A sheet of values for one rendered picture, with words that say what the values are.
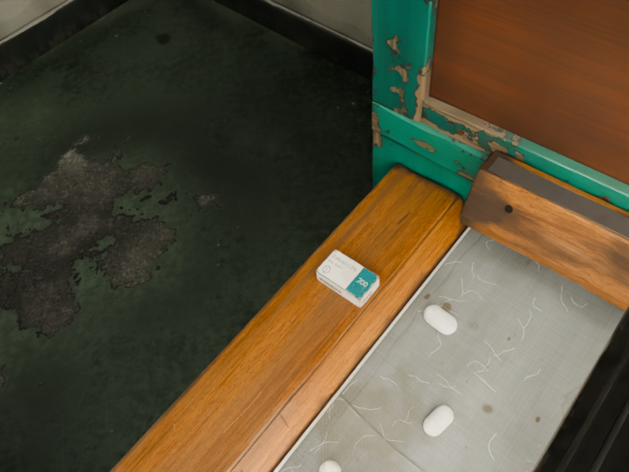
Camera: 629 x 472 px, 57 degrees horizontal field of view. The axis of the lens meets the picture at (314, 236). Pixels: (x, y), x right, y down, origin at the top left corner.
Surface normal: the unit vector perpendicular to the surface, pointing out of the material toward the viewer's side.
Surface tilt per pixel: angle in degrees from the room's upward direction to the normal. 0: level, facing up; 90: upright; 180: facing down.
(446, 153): 90
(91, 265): 0
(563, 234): 67
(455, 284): 0
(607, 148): 90
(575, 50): 90
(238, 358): 0
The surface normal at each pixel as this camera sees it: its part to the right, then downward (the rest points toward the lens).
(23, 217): -0.09, -0.57
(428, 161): -0.63, 0.65
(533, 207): -0.61, 0.39
